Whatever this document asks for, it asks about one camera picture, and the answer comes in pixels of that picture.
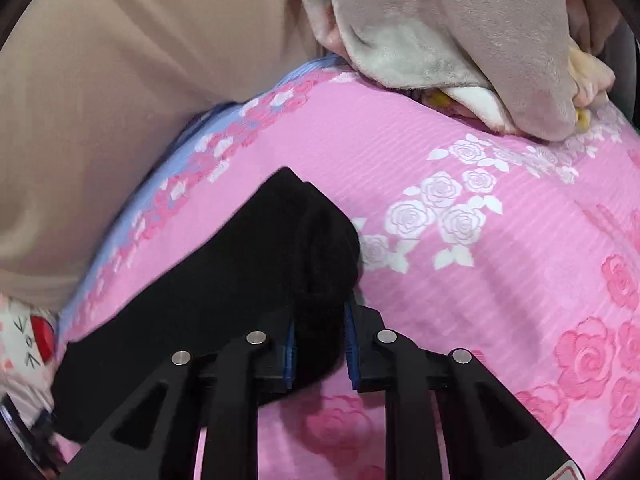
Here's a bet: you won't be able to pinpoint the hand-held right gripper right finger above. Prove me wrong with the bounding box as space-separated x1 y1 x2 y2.
344 300 586 480

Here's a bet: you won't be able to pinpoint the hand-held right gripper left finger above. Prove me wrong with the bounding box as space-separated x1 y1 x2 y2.
60 305 301 480

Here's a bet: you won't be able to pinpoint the black pants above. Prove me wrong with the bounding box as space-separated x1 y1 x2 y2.
52 166 362 443

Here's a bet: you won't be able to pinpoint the white cat-print pillow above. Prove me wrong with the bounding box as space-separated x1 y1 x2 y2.
0 292 62 413

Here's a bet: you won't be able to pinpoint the pink floral bedsheet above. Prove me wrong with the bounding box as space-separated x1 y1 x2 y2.
52 55 640 480

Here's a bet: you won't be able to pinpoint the person in beige shirt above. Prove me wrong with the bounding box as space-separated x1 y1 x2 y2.
0 0 326 311

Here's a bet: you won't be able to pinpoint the grey plush blanket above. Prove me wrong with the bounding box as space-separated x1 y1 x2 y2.
287 0 632 143

